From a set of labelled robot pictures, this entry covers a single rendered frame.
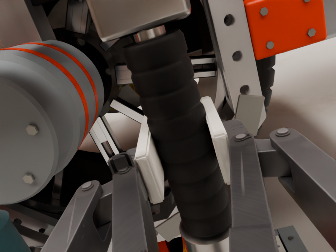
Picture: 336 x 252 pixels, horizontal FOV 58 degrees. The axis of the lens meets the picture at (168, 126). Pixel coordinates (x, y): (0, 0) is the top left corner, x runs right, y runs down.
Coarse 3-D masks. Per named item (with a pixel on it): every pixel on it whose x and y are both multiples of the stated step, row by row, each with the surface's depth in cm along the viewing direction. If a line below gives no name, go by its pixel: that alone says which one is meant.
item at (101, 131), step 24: (72, 0) 45; (192, 0) 54; (72, 24) 46; (0, 48) 47; (96, 48) 47; (120, 72) 49; (216, 72) 48; (216, 96) 48; (96, 120) 52; (96, 144) 53; (72, 168) 68; (96, 168) 70; (48, 192) 59; (72, 192) 60
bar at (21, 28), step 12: (0, 0) 36; (12, 0) 36; (24, 0) 36; (0, 12) 36; (12, 12) 36; (24, 12) 36; (36, 12) 38; (0, 24) 37; (12, 24) 37; (24, 24) 37; (36, 24) 37; (48, 24) 41; (0, 36) 37; (12, 36) 37; (24, 36) 37; (36, 36) 37; (48, 36) 39
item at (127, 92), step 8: (64, 0) 72; (80, 0) 72; (56, 8) 73; (64, 8) 73; (48, 16) 73; (56, 16) 73; (64, 16) 73; (56, 24) 74; (64, 24) 74; (80, 40) 71; (120, 40) 71; (128, 40) 72; (120, 48) 72; (120, 56) 72; (128, 88) 80; (120, 96) 81; (128, 96) 81; (136, 96) 81; (136, 104) 82; (112, 112) 82
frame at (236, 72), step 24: (216, 0) 35; (240, 0) 35; (216, 24) 36; (240, 24) 36; (216, 48) 41; (240, 48) 37; (240, 72) 38; (240, 96) 39; (24, 216) 51; (48, 216) 53; (168, 216) 46; (24, 240) 48; (168, 240) 48
